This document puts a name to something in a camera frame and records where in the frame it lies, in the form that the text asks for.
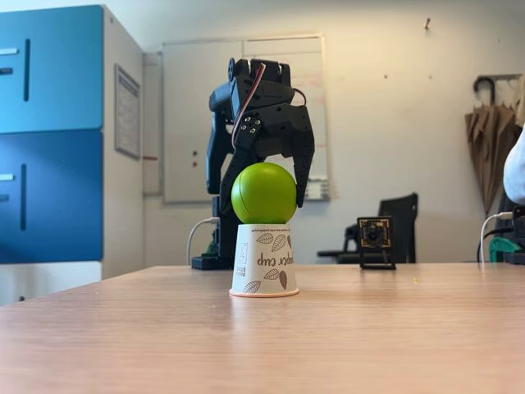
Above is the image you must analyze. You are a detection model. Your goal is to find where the green ball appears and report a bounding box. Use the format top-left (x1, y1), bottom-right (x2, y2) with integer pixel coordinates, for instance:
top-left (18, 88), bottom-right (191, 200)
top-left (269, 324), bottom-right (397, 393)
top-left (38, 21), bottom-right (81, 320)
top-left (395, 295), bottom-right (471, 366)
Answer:
top-left (231, 162), bottom-right (298, 226)

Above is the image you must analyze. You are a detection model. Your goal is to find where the white leaf-print paper cup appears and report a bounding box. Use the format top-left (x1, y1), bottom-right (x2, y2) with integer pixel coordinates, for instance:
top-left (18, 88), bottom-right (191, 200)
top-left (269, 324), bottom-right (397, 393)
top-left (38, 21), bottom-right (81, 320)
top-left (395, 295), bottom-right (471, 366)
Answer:
top-left (228, 222), bottom-right (299, 298)

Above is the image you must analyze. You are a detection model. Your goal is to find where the whiteboard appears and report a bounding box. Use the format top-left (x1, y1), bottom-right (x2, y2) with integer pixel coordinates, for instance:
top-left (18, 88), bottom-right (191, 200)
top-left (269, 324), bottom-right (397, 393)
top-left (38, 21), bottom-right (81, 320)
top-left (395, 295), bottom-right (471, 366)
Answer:
top-left (161, 34), bottom-right (333, 204)

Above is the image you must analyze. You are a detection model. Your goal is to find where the small black webcam on stand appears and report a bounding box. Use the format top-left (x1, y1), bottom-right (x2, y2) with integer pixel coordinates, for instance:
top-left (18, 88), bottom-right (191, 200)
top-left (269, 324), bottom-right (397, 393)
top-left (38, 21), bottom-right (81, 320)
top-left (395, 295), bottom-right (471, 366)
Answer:
top-left (356, 216), bottom-right (398, 271)

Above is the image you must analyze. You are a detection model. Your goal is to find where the black chair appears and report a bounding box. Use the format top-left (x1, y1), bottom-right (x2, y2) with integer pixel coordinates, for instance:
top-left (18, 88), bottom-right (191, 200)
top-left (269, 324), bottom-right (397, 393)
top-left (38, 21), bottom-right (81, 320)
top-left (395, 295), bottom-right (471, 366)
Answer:
top-left (317, 192), bottom-right (420, 264)

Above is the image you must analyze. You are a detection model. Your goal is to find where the framed notice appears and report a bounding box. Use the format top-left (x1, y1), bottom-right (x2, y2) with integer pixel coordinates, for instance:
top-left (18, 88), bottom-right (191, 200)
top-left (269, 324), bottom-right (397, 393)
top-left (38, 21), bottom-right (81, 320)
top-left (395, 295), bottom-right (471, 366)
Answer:
top-left (113, 63), bottom-right (142, 160)

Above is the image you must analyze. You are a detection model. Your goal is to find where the grey cabinet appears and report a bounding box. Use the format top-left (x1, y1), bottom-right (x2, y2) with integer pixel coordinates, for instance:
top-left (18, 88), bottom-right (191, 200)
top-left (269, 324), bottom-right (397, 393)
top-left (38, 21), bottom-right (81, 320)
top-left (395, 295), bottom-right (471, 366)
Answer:
top-left (0, 4), bottom-right (145, 305)

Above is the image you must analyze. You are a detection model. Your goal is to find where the beige folded umbrella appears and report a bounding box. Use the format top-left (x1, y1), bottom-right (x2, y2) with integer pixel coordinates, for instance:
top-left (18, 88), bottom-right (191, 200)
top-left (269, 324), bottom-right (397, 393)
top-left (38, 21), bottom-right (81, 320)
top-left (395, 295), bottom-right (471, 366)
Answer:
top-left (464, 76), bottom-right (525, 215)

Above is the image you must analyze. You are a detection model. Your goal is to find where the light blue cabinet door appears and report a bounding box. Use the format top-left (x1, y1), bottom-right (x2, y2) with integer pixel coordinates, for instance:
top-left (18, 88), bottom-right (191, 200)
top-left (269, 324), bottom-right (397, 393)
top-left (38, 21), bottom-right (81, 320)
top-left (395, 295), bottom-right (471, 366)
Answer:
top-left (0, 4), bottom-right (104, 135)

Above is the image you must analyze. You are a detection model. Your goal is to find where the dark blue cabinet door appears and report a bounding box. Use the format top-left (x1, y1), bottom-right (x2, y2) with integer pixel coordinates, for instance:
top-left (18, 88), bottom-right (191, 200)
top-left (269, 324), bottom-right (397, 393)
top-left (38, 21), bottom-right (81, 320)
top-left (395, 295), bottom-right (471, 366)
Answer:
top-left (0, 130), bottom-right (104, 264)

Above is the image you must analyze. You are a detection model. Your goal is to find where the white-sleeved person arm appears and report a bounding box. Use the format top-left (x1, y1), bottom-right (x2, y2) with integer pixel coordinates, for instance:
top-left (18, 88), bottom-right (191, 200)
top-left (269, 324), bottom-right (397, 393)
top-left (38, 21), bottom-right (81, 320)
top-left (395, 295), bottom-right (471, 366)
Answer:
top-left (503, 124), bottom-right (525, 204)

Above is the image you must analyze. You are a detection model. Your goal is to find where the beige hanging cloth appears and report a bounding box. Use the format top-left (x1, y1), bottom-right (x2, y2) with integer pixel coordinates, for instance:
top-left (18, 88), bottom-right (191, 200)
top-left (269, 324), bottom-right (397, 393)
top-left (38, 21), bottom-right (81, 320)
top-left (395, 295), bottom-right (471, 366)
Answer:
top-left (510, 75), bottom-right (525, 127)

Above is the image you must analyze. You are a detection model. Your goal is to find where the white wall poster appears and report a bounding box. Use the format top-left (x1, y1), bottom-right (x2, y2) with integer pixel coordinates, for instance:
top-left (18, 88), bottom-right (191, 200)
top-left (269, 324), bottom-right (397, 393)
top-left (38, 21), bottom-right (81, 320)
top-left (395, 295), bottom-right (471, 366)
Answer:
top-left (143, 52), bottom-right (164, 197)

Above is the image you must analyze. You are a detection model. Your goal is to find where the white cable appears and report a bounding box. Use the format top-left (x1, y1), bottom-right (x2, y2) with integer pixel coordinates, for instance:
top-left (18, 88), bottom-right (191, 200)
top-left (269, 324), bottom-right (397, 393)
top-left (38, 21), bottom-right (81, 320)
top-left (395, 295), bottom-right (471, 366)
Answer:
top-left (186, 217), bottom-right (221, 266)
top-left (478, 212), bottom-right (514, 267)

